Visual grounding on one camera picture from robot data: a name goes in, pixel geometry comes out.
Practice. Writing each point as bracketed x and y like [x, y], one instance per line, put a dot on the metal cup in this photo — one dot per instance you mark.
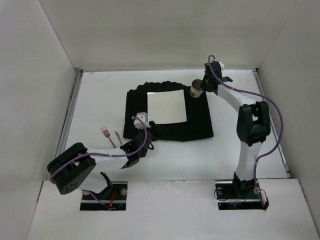
[195, 88]

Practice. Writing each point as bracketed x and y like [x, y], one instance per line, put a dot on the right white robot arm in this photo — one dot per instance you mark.
[253, 125]

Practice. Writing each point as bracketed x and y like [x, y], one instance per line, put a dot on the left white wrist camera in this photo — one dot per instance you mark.
[141, 121]

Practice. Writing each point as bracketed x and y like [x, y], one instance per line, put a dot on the copper fork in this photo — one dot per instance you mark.
[107, 134]

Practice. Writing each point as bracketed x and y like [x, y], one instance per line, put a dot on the silver knife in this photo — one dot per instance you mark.
[118, 137]

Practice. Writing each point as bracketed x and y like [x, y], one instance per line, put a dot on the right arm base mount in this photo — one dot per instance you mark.
[228, 199]

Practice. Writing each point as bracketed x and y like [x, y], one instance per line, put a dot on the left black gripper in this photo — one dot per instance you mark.
[152, 130]

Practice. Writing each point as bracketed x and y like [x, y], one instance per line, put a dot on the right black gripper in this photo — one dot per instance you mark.
[206, 83]

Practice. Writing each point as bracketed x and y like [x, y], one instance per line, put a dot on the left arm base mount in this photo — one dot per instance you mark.
[111, 196]

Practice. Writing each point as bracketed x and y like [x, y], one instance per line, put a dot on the white square plate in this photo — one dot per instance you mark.
[167, 107]

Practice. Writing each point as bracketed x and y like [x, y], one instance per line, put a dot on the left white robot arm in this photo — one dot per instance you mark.
[86, 169]

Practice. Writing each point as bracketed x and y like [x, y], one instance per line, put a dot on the black cloth placemat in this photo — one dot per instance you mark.
[198, 125]

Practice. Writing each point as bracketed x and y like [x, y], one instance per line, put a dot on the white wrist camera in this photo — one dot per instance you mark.
[222, 64]
[141, 121]

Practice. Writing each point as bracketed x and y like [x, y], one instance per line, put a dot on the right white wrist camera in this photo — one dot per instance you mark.
[222, 64]

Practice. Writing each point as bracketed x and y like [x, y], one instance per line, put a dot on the left aluminium frame rail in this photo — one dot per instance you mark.
[69, 112]

